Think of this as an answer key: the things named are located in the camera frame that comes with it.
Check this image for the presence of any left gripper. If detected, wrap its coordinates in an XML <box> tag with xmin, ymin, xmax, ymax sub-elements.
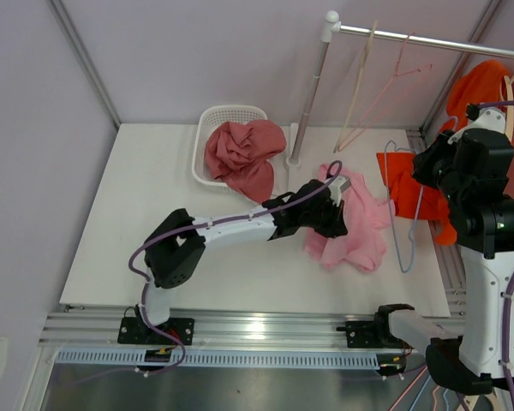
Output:
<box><xmin>299</xmin><ymin>197</ymin><xmax>347</xmax><ymax>240</ymax></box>

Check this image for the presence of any orange t shirt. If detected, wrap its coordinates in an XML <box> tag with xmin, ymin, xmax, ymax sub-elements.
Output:
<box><xmin>376</xmin><ymin>60</ymin><xmax>510</xmax><ymax>246</ymax></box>

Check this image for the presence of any light pink tank top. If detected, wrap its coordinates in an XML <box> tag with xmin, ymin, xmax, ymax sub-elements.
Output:
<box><xmin>304</xmin><ymin>168</ymin><xmax>392</xmax><ymax>272</ymax></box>

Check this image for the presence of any dark pink t shirt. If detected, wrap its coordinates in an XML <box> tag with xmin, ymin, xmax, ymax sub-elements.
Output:
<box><xmin>204</xmin><ymin>120</ymin><xmax>287</xmax><ymax>203</ymax></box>

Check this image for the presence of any beige plastic hanger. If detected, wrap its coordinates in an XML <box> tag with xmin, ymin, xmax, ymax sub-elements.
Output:
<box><xmin>333</xmin><ymin>20</ymin><xmax>379</xmax><ymax>153</ymax></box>

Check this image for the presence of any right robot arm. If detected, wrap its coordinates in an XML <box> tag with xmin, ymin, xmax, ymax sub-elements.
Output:
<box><xmin>373</xmin><ymin>128</ymin><xmax>514</xmax><ymax>396</ymax></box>

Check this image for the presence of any spare beige hanger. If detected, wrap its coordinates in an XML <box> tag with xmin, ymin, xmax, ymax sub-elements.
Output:
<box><xmin>463</xmin><ymin>394</ymin><xmax>505</xmax><ymax>411</ymax></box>

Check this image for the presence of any white plastic basket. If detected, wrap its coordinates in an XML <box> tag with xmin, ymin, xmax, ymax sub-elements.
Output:
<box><xmin>191</xmin><ymin>103</ymin><xmax>269</xmax><ymax>194</ymax></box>

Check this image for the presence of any metal clothes rack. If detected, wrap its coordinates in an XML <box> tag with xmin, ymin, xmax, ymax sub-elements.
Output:
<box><xmin>286</xmin><ymin>10</ymin><xmax>514</xmax><ymax>168</ymax></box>

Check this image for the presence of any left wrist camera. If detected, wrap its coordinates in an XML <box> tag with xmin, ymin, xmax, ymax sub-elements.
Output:
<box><xmin>326</xmin><ymin>176</ymin><xmax>351</xmax><ymax>207</ymax></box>

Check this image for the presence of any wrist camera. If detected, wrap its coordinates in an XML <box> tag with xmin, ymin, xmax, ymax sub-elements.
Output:
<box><xmin>463</xmin><ymin>104</ymin><xmax>506</xmax><ymax>134</ymax></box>
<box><xmin>326</xmin><ymin>176</ymin><xmax>351</xmax><ymax>207</ymax></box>

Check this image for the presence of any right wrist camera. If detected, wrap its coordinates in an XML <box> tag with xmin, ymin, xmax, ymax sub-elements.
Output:
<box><xmin>463</xmin><ymin>104</ymin><xmax>506</xmax><ymax>134</ymax></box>

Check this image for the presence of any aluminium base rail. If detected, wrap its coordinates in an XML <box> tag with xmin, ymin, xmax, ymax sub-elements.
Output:
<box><xmin>38</xmin><ymin>304</ymin><xmax>468</xmax><ymax>354</ymax></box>

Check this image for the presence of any white slotted cable duct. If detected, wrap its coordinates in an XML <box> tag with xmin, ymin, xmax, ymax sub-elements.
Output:
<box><xmin>56</xmin><ymin>348</ymin><xmax>380</xmax><ymax>371</ymax></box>

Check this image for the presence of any spare pink wire hanger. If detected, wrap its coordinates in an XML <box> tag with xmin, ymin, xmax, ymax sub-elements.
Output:
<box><xmin>388</xmin><ymin>366</ymin><xmax>427</xmax><ymax>411</ymax></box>

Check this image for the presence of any spare blue wire hanger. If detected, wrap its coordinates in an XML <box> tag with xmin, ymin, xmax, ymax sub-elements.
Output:
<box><xmin>432</xmin><ymin>385</ymin><xmax>451</xmax><ymax>411</ymax></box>

